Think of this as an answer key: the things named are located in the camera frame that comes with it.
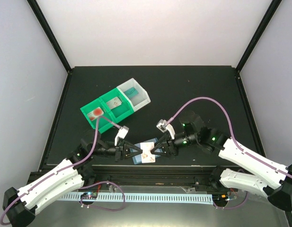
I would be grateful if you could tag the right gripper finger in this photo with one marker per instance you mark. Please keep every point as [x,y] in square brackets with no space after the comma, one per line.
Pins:
[159,153]
[159,143]

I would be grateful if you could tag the right controller board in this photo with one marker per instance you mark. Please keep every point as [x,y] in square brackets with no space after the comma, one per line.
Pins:
[221,197]

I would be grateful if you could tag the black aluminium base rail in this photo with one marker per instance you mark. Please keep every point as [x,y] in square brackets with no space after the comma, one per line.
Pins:
[186,176]

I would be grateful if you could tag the green bin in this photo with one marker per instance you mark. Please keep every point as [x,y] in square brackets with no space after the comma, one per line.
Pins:
[103,124]
[122,111]

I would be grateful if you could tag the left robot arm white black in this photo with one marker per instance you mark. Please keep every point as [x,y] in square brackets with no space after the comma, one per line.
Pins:
[74,172]

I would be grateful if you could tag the controller board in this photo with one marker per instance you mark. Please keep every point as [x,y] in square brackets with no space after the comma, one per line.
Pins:
[89,196]
[221,197]

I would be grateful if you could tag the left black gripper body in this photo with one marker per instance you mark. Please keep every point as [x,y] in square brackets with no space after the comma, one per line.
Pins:
[119,149]

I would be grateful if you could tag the teal card in white bin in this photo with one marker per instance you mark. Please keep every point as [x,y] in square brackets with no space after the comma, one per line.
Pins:
[131,92]

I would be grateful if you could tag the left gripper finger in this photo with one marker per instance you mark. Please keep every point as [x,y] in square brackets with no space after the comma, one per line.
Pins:
[131,148]
[132,154]

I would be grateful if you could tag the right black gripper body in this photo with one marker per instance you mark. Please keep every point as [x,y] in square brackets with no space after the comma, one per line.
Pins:
[174,149]

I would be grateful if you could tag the green bin left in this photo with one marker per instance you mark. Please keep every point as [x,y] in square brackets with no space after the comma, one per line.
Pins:
[103,124]

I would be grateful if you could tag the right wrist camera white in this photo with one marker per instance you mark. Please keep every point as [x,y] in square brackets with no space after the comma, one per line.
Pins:
[163,126]

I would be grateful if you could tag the frame post black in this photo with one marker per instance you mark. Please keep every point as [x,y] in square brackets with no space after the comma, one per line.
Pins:
[49,33]
[271,10]

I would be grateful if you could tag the white card red pattern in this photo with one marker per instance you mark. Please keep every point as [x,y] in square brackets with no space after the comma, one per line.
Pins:
[147,156]

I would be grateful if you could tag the white slotted cable duct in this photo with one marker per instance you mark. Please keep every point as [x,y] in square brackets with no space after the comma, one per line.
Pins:
[143,198]

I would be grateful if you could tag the left frame post black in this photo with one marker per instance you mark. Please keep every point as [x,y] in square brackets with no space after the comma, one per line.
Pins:
[49,33]

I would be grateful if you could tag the green bin middle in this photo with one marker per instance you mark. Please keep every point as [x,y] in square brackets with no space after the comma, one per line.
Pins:
[122,111]

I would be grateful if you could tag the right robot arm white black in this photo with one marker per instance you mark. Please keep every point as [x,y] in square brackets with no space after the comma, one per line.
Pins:
[263,177]

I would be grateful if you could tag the white card red marks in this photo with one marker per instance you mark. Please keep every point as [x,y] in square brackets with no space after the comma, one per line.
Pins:
[114,103]

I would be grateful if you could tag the left controller board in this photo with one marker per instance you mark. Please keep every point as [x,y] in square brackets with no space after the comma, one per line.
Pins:
[89,196]

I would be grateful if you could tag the card with red circles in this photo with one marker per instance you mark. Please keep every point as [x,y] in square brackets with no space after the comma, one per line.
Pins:
[94,114]

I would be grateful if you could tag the white translucent bin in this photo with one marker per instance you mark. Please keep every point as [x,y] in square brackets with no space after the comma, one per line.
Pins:
[139,101]

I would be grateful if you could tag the right frame post black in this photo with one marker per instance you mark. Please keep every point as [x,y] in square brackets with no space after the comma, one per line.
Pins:
[271,10]

